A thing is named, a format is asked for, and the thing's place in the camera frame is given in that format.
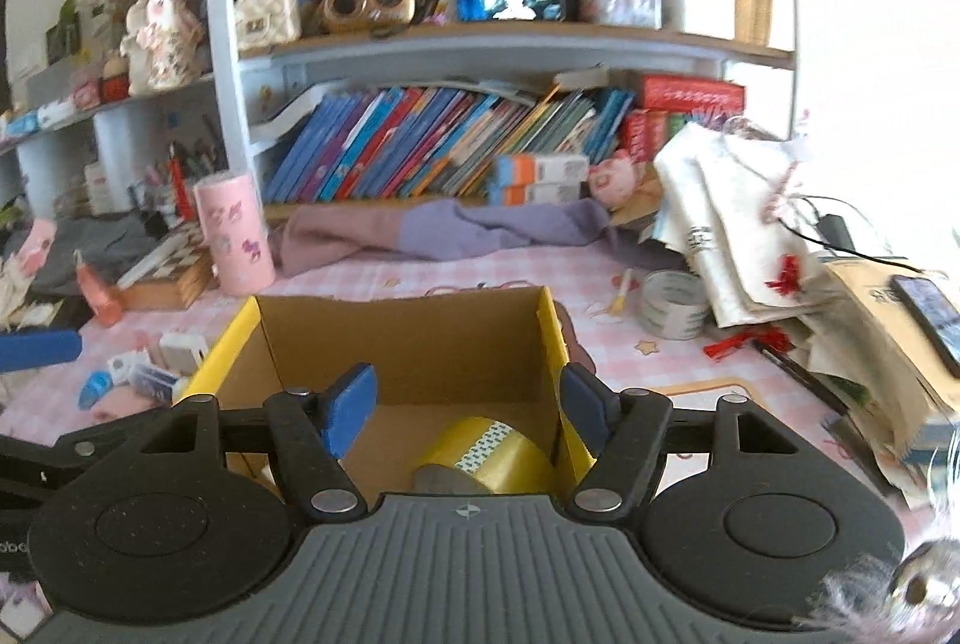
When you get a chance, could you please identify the white quilted handbag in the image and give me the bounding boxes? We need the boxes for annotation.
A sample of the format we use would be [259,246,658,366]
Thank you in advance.
[235,0,301,51]

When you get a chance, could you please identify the yellow cardboard box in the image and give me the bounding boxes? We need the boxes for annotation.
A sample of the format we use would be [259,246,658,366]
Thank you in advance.
[187,287,594,499]

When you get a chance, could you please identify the white glue bottle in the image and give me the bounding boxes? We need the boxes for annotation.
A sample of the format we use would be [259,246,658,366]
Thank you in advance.
[128,363,189,405]

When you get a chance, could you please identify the white pen holder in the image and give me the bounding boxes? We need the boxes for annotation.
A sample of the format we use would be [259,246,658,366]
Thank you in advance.
[127,179,181,225]

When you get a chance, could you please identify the stack of old books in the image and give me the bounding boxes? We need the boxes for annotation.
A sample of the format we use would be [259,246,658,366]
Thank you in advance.
[779,257,958,509]

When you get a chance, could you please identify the clear tape roll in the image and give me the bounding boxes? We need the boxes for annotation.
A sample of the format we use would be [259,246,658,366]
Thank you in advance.
[638,270,709,341]

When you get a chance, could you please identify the white tote bag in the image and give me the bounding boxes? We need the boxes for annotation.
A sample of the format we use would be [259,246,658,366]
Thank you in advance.
[654,123,835,329]

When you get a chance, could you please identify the smartphone on books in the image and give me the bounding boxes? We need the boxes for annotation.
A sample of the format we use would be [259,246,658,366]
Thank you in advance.
[890,275,960,378]

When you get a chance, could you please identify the row of books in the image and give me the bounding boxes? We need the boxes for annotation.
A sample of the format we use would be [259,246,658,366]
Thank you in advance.
[251,69,747,204]

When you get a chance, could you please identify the wooden retro radio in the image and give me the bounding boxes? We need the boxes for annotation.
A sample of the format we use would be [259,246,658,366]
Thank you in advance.
[319,0,416,34]

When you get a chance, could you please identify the pink pig toy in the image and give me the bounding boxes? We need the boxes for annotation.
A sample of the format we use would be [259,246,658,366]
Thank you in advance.
[587,149,638,212]

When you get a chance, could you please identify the red white doll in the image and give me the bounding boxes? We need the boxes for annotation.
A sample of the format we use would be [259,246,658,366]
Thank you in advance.
[99,50,130,103]

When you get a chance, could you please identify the blue picture box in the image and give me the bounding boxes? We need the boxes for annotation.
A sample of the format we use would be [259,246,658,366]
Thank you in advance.
[455,0,565,22]

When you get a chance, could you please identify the grey clothing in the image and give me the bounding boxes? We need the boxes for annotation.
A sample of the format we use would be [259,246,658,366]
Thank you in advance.
[2,215,158,302]

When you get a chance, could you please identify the wooden chessboard box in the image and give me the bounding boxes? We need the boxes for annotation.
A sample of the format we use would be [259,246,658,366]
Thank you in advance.
[117,222,213,311]

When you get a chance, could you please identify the pink water bottle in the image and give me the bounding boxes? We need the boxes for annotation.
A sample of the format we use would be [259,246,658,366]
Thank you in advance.
[73,249,124,327]

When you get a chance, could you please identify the pink cylindrical container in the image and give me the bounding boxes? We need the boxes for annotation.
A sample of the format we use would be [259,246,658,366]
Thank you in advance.
[194,171,275,296]

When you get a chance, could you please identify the purple pink cloth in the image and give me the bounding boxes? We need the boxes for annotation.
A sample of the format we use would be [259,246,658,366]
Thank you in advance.
[268,199,683,277]

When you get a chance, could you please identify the pink sock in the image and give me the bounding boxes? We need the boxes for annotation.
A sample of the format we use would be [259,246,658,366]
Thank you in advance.
[89,386,160,425]

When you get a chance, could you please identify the orange white boxes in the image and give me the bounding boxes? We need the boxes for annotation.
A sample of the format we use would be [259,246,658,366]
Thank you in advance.
[487,154,589,207]

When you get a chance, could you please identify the small white staples box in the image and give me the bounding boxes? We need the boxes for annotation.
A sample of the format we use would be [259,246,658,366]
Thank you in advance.
[106,348,151,386]

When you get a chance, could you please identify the white charger adapter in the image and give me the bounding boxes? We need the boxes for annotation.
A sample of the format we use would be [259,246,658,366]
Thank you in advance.
[158,332,210,376]

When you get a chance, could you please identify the yellow tape roll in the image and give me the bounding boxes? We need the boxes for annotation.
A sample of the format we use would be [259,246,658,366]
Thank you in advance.
[412,417,555,496]

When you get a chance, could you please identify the blue plastic wrapper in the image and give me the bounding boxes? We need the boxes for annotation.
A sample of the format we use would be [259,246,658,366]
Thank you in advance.
[78,371,114,410]

